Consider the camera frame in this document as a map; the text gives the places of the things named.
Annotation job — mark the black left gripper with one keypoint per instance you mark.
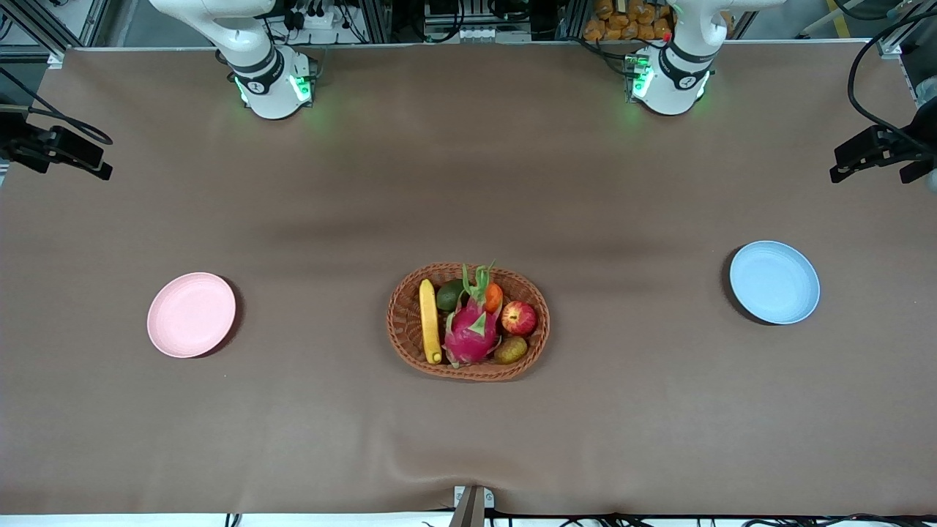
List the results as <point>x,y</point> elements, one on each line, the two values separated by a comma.
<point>919,137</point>

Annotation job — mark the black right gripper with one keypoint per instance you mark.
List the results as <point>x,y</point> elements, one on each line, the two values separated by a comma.
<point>16,140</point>

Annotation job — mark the red apple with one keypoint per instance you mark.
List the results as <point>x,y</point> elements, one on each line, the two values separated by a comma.
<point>519,318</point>

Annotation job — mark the yellow banana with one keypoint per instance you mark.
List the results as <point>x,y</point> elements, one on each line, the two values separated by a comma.
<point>429,322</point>

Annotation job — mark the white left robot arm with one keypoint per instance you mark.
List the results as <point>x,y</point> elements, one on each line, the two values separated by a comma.
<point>670,80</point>

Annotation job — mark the blue plate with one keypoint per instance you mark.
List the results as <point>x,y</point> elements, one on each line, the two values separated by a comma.
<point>774,282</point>

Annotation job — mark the pink plate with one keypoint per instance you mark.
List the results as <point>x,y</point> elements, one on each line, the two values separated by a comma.
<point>191,315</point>

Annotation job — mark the bag of orange fruits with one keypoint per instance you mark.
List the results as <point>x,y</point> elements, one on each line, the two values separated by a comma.
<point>622,18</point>

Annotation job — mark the white power strip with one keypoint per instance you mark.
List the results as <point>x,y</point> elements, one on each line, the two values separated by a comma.
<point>322,18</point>

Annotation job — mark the brown wicker basket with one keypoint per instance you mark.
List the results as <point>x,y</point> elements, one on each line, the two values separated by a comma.
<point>406,322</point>

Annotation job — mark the small orange fruit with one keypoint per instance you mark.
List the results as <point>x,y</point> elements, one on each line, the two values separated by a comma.
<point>493,297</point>

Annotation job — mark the brown table cloth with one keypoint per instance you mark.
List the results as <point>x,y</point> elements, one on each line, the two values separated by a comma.
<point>468,190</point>

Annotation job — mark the brown kiwi fruit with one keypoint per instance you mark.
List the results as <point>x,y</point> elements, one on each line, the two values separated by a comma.
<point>510,350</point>

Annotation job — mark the green avocado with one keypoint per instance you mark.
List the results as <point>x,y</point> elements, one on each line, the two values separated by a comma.
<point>450,296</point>

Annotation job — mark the pink dragon fruit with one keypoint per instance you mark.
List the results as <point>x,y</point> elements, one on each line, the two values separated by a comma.
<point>470,333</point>

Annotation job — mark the metal table edge bracket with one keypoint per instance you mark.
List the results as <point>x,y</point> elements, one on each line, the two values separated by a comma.
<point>472,505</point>

